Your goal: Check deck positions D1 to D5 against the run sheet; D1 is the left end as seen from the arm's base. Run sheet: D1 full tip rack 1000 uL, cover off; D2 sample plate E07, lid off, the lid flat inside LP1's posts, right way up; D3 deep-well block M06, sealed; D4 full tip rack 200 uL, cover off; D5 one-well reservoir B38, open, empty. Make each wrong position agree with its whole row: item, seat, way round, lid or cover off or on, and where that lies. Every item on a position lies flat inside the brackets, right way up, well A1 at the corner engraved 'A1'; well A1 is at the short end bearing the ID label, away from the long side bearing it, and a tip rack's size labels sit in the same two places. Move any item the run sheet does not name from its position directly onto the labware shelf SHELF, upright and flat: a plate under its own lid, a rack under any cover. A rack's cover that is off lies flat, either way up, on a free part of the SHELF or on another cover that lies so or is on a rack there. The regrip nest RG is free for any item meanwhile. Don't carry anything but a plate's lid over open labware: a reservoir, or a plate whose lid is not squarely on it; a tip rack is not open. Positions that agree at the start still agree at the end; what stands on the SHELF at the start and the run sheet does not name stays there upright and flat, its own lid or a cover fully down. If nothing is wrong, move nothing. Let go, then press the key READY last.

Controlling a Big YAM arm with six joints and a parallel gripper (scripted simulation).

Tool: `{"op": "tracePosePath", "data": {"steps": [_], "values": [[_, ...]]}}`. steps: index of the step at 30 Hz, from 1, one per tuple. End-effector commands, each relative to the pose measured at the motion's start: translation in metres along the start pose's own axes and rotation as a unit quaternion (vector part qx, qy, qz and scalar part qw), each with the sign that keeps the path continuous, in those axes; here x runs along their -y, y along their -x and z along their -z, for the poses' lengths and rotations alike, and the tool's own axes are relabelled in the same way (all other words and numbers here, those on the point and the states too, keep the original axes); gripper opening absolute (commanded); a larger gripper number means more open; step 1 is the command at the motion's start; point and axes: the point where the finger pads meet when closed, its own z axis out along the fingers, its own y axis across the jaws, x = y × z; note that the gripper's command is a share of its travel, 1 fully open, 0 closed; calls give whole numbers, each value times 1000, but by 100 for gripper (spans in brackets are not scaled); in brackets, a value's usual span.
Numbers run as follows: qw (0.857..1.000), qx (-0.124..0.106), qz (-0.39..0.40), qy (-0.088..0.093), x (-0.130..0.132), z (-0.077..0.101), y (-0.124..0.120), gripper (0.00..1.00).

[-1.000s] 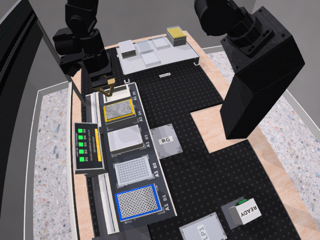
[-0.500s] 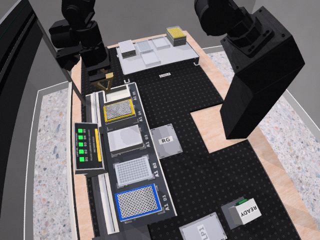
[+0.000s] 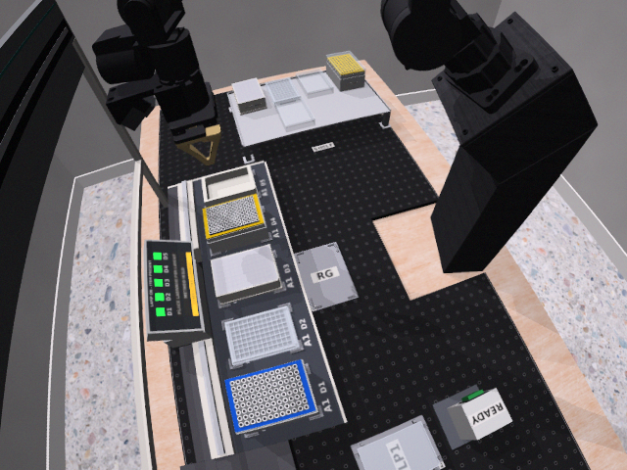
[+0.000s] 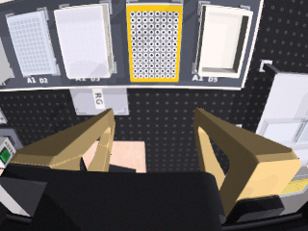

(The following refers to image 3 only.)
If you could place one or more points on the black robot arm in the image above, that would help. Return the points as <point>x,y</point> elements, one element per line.
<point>425,34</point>

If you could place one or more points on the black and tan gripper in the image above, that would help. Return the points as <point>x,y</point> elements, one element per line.
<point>201,102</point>

